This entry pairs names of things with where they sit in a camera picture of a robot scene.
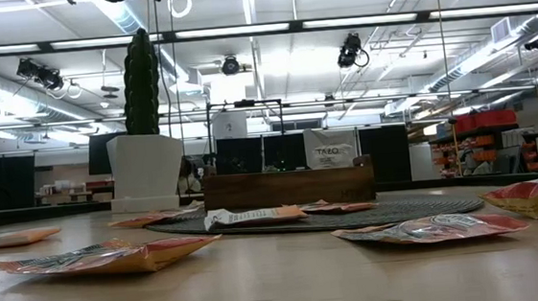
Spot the white orange Tazo tea packet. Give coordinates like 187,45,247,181
302,125,360,172
202,201,310,233
0,225,62,248

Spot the red fruit tea packet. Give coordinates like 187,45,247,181
331,206,530,251
282,194,380,219
0,230,225,285
106,201,206,230

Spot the yellow tea packet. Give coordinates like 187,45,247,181
478,177,538,227

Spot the wooden tea organizer box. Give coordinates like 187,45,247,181
201,153,378,214

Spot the black partition panel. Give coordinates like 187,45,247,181
85,131,130,177
213,134,266,176
357,124,413,186
0,134,39,211
262,131,308,173

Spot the overhead light bar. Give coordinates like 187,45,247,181
0,1,538,58

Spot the grey round placemat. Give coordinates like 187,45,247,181
144,186,486,245

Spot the green cactus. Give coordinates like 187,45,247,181
117,27,166,138

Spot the thin vertical pole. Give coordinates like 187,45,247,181
433,0,463,178

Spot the shelf with red bins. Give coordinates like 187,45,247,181
427,106,538,181

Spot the black stand frame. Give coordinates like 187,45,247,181
204,96,286,142

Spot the hanging black cable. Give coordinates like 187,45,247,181
151,0,175,131

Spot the silver ceiling air duct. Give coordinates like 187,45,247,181
377,13,538,116

